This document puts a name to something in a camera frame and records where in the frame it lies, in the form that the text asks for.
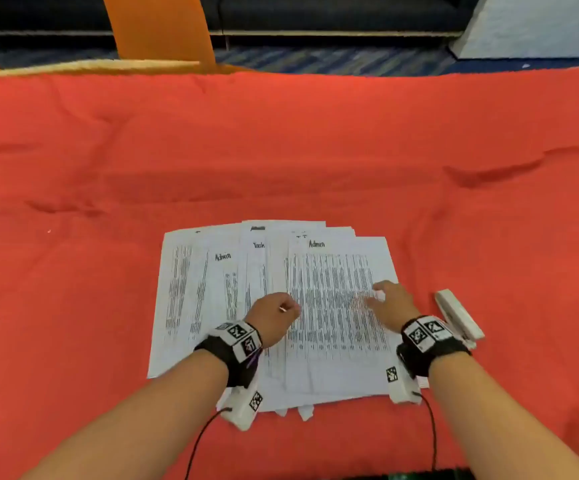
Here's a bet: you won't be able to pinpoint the person's left hand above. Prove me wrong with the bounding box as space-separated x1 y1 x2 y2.
243 292 302 349

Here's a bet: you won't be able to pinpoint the person's left forearm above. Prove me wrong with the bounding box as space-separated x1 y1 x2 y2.
19 347 230 480

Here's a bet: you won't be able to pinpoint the person's right forearm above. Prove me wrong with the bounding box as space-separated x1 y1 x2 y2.
427 352 579 480

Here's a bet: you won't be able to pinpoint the red tablecloth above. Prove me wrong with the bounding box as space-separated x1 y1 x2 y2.
0 62 579 480

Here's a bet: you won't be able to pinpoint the white brick pillar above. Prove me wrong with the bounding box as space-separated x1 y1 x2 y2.
449 0 579 61

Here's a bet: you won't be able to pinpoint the black marker wristband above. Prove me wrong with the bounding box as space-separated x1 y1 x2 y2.
396 314 472 378
194 319 265 388

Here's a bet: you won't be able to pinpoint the white stapler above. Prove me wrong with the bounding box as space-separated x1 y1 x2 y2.
434 288 486 351

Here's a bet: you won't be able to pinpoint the torn white paper scraps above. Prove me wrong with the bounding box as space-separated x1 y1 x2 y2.
273 403 316 423

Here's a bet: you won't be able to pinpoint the person's right hand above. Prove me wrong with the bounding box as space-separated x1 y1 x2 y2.
365 280 423 335

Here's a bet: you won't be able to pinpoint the black camera cable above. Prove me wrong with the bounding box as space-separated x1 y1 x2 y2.
412 391 438 473
184 407 233 480

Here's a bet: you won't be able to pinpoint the dark blue sofa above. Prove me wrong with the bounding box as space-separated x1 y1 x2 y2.
0 0 470 37

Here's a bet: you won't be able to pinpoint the stack of printed papers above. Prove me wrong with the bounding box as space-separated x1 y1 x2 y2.
147 219 403 421

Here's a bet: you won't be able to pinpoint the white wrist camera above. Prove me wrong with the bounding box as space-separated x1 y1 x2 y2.
217 384 264 431
386 364 423 405

